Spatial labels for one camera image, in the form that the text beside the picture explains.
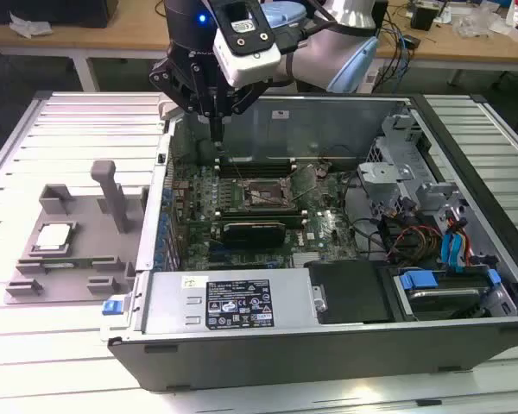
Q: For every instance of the hard disk in blue carrier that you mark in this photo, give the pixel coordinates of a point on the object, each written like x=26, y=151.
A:
x=444, y=302

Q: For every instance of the silver chipset heat sink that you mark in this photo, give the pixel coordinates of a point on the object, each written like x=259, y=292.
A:
x=306, y=259

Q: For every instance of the blue case latch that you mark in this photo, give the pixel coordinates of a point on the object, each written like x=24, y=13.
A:
x=112, y=307

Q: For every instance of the RAM slot with white clips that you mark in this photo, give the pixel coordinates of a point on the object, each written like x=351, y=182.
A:
x=233, y=214
x=231, y=160
x=231, y=169

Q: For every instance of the green RAM stick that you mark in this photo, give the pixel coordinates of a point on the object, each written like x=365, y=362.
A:
x=295, y=221

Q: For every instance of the CPU socket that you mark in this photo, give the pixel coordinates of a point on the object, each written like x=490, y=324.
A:
x=261, y=190

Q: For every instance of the small black box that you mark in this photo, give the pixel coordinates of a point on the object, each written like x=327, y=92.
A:
x=423, y=19

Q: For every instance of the silver CPU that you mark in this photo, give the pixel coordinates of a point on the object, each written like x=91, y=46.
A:
x=54, y=237

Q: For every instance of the wooden desk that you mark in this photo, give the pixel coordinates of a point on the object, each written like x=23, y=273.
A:
x=112, y=34

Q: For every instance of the black computer tower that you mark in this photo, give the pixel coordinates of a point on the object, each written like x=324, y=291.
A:
x=382, y=10

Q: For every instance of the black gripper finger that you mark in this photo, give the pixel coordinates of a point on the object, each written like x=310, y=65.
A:
x=248, y=97
x=177, y=84

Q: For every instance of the silver metal drive cage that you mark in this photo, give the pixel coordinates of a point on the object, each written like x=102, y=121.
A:
x=384, y=174

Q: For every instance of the large black box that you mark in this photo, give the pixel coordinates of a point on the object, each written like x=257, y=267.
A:
x=47, y=13

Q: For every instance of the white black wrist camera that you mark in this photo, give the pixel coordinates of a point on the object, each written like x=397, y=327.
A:
x=254, y=69

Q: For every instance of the round coin cell battery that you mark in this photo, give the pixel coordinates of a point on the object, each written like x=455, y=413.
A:
x=323, y=171

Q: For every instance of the black graphics card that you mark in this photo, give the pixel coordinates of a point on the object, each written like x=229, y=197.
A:
x=252, y=241

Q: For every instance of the black cylindrical part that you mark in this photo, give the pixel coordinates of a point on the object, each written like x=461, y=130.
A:
x=205, y=151

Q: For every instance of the green motherboard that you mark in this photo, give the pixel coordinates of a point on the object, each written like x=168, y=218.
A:
x=328, y=228

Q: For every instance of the black plastic shroud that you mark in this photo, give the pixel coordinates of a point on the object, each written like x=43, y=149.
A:
x=349, y=293

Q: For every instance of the white crumpled paper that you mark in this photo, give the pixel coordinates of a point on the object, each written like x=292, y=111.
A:
x=30, y=25

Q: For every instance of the black power supply label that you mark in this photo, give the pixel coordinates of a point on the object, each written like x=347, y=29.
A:
x=241, y=306

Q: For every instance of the small white sticker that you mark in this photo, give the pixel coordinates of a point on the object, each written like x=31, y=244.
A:
x=190, y=282

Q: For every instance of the clear plastic bags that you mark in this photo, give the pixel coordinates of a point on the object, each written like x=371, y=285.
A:
x=479, y=21

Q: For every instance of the thin metal locking lever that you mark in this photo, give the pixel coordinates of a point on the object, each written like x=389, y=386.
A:
x=238, y=171
x=265, y=198

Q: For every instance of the white case label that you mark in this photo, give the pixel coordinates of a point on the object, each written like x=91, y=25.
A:
x=280, y=114

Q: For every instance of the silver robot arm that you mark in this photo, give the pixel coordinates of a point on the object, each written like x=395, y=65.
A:
x=315, y=56

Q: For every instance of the grey parts rack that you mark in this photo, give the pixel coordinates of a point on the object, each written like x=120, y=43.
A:
x=90, y=267

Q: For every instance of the black power adapter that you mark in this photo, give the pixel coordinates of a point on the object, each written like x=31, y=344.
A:
x=412, y=42

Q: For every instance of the grey power supply unit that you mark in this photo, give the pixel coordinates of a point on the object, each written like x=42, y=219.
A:
x=172, y=302

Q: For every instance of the black grey PC case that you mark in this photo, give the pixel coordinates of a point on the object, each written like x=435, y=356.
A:
x=285, y=362

